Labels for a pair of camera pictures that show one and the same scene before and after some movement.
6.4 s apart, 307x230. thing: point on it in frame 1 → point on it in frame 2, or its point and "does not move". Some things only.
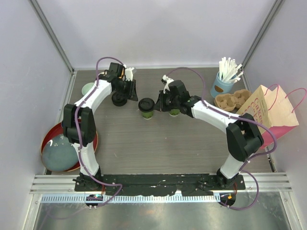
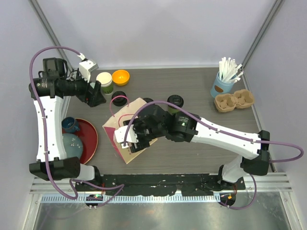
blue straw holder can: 220,87 does not move
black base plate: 165,184 does not move
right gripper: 159,105 → 141,143
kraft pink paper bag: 272,114 → 123,119
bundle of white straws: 229,71 does not move
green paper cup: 174,112 does not move
